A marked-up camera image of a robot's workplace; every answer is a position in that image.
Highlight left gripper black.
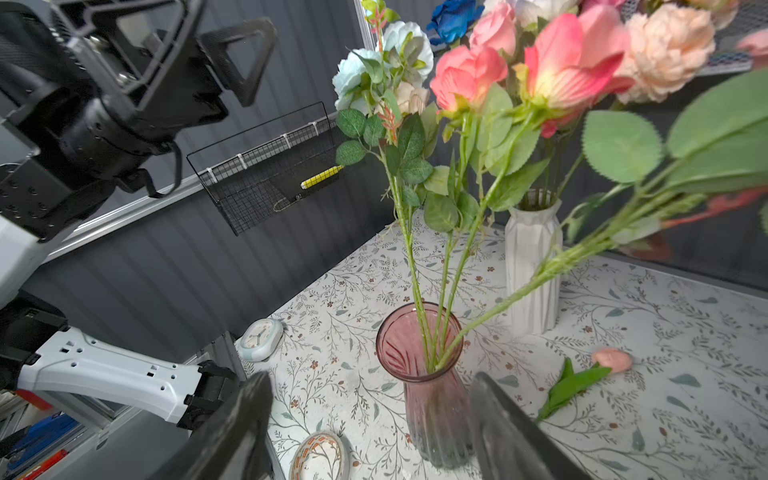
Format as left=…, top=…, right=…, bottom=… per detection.
left=1, top=1, right=277, bottom=198

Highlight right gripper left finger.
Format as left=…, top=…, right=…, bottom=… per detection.
left=150, top=372, right=275, bottom=479

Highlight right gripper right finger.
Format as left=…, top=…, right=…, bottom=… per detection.
left=469, top=373, right=590, bottom=480

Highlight small pink bud stem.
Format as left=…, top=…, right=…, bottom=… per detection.
left=535, top=348, right=633, bottom=423

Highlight purple glass vase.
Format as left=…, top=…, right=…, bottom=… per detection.
left=376, top=303, right=474, bottom=469

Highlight white ribbed ceramic vase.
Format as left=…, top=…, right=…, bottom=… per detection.
left=505, top=189, right=563, bottom=336

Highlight blue rose stem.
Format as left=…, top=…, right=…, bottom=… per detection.
left=426, top=0, right=485, bottom=46

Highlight flowers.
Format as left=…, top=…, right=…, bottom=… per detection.
left=331, top=0, right=768, bottom=373

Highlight pink roses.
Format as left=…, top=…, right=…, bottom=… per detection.
left=467, top=0, right=768, bottom=199

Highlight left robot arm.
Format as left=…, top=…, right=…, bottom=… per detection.
left=1, top=1, right=277, bottom=431

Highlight clear tape roll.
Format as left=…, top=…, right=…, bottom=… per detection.
left=288, top=431, right=351, bottom=480

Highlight floral table mat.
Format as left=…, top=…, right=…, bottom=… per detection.
left=266, top=215, right=767, bottom=479

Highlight yellow marker pen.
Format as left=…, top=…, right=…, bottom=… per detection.
left=300, top=165, right=343, bottom=190

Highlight black wire wall basket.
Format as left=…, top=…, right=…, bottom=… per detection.
left=186, top=101, right=344, bottom=235

